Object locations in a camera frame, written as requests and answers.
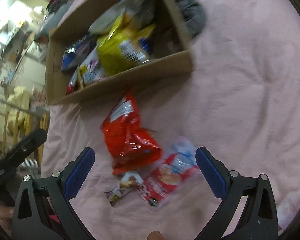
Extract small chocolate bar wrapper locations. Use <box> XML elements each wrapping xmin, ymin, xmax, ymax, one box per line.
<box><xmin>104</xmin><ymin>171</ymin><xmax>143</xmax><ymax>206</ymax></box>

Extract white red noodle snack bag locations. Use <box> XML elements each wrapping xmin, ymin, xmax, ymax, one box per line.
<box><xmin>138</xmin><ymin>137</ymin><xmax>199</xmax><ymax>207</ymax></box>

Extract white red chicken snack bag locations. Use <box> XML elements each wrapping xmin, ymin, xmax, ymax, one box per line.
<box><xmin>66</xmin><ymin>47</ymin><xmax>107</xmax><ymax>95</ymax></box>

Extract blue Lonely God snack bag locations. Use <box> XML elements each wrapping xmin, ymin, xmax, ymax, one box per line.
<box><xmin>61</xmin><ymin>34</ymin><xmax>97</xmax><ymax>72</ymax></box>

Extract yellow snack bag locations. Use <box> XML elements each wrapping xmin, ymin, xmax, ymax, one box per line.
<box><xmin>97</xmin><ymin>13</ymin><xmax>156</xmax><ymax>76</ymax></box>

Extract dark blue snack bag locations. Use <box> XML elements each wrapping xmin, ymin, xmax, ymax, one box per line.
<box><xmin>138</xmin><ymin>37</ymin><xmax>153</xmax><ymax>55</ymax></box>

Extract left hand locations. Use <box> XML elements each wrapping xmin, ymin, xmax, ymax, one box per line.
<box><xmin>0</xmin><ymin>202</ymin><xmax>14</xmax><ymax>235</ymax></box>

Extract right hand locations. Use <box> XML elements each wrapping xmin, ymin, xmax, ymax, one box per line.
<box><xmin>147</xmin><ymin>231</ymin><xmax>165</xmax><ymax>240</ymax></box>

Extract yellow wooden rack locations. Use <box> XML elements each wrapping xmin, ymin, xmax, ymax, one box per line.
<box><xmin>0</xmin><ymin>105</ymin><xmax>50</xmax><ymax>159</ymax></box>

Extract brown cardboard box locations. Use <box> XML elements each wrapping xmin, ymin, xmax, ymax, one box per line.
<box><xmin>46</xmin><ymin>0</ymin><xmax>193</xmax><ymax>105</ymax></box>

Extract grey striped cloth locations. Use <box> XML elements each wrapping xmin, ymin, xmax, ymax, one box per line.
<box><xmin>174</xmin><ymin>0</ymin><xmax>207</xmax><ymax>38</ymax></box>

